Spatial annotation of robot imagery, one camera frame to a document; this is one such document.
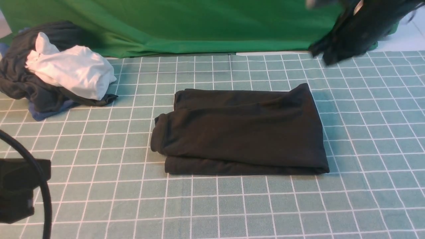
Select green checkered table mat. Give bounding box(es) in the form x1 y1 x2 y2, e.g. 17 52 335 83
0 51 425 239

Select dark gray crumpled garment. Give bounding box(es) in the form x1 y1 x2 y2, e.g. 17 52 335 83
0 20 118 112

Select white crumpled garment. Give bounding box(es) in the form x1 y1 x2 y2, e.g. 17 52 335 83
26 32 117 101

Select blue crumpled garment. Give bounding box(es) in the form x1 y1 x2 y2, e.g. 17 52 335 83
0 29 78 120

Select dark gray long-sleeved shirt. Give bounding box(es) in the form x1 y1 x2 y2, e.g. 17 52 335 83
150 83 330 176

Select green backdrop cloth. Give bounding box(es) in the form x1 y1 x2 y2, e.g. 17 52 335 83
0 0 407 58

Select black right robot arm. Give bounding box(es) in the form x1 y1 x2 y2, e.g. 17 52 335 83
305 0 424 66

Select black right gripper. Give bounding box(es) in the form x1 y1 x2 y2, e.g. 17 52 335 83
309 32 369 66

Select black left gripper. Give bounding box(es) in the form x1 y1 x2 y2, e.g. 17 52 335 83
0 159 40 224

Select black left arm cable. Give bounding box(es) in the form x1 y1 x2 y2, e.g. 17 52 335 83
0 129 53 239

